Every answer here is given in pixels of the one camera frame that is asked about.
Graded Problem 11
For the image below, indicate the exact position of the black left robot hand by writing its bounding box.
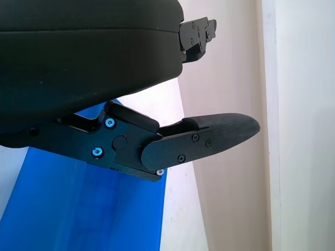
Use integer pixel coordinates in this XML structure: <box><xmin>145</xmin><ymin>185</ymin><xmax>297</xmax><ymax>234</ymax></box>
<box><xmin>0</xmin><ymin>0</ymin><xmax>261</xmax><ymax>184</ymax></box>

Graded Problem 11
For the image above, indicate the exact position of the blue plastic tray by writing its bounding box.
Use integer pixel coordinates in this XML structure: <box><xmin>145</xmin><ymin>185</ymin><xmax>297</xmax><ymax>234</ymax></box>
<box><xmin>0</xmin><ymin>101</ymin><xmax>168</xmax><ymax>251</ymax></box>

